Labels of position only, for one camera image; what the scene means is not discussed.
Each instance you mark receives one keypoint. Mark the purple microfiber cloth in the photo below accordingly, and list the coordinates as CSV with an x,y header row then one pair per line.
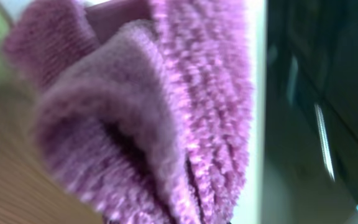
x,y
144,107

